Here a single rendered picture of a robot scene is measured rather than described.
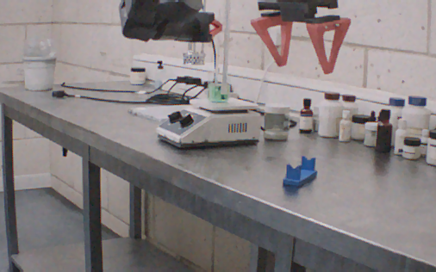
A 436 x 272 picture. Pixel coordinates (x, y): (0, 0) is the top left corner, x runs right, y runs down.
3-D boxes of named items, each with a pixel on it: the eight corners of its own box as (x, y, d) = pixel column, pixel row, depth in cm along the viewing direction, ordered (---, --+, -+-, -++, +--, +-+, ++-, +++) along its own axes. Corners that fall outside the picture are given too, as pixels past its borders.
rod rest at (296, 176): (299, 187, 115) (301, 166, 115) (281, 184, 117) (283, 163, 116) (317, 175, 124) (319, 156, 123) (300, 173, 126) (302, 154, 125)
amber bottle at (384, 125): (394, 151, 148) (397, 110, 147) (380, 152, 147) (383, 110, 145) (384, 148, 152) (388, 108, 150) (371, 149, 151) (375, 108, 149)
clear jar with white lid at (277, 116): (291, 141, 157) (293, 107, 155) (266, 141, 156) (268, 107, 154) (284, 136, 163) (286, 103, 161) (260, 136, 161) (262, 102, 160)
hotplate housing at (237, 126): (179, 150, 142) (181, 112, 141) (155, 138, 153) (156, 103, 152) (269, 143, 153) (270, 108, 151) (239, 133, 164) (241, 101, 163)
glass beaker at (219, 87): (234, 104, 152) (236, 69, 150) (221, 107, 147) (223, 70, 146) (212, 102, 155) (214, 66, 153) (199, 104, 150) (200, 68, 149)
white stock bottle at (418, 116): (397, 147, 155) (401, 93, 152) (425, 149, 153) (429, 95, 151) (400, 152, 148) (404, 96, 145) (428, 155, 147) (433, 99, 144)
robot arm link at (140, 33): (120, 4, 133) (124, 36, 129) (152, -31, 126) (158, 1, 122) (165, 18, 141) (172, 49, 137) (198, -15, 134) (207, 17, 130)
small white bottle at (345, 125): (338, 139, 161) (339, 109, 160) (349, 140, 161) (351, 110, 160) (339, 142, 158) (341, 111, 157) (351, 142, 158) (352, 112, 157)
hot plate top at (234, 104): (212, 110, 145) (212, 106, 145) (188, 102, 155) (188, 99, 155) (260, 108, 151) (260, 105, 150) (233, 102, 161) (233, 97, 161)
